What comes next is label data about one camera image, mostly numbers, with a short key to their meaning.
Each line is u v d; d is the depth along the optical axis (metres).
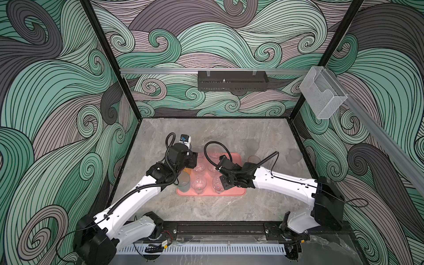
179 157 0.58
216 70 0.95
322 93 0.79
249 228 0.74
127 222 0.45
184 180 0.86
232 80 0.93
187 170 0.84
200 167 0.92
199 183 0.86
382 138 0.59
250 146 0.98
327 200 0.41
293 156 0.95
